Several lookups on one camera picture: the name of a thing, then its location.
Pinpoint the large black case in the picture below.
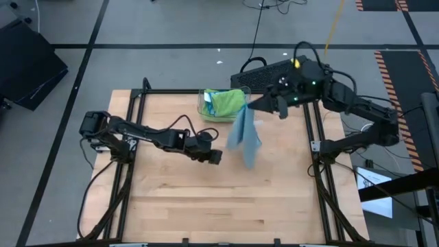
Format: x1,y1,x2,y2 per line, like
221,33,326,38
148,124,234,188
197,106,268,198
0,19,69,111

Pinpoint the black orange-striped mat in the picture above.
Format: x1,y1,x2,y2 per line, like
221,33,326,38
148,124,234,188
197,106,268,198
355,0,439,12
373,50,439,172

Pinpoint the light blue microfiber towel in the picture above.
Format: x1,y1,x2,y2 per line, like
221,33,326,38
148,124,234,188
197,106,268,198
226,104,263,169
202,89,217,117

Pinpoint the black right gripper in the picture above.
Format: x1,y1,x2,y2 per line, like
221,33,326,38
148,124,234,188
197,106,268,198
247,60,332,120

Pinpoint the black metal table frame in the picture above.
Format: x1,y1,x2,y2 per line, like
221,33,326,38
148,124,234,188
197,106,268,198
77,77,370,247

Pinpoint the thin black cable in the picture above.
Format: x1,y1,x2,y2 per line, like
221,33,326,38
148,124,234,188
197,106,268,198
239,0,309,73

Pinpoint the yellow cable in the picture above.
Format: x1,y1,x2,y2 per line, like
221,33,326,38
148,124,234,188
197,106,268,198
323,0,346,56

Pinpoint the thick black cable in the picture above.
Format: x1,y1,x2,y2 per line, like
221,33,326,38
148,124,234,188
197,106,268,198
77,158,116,239

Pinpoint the clear plastic bin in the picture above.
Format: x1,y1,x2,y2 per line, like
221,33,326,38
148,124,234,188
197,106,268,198
197,86,252,124

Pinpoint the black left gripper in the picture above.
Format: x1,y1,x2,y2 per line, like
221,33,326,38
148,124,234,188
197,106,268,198
185,132,223,165

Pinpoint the black beam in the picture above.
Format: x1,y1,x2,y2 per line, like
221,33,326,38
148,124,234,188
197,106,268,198
358,167,439,203

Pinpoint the grey post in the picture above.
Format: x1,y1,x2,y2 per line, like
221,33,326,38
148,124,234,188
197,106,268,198
420,92,439,179

